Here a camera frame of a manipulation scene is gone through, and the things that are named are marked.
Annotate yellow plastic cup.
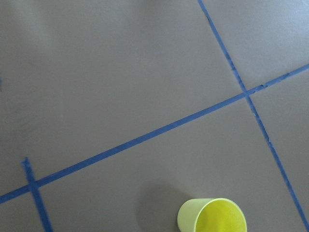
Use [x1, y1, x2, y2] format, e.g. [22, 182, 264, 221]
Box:
[177, 198, 247, 232]

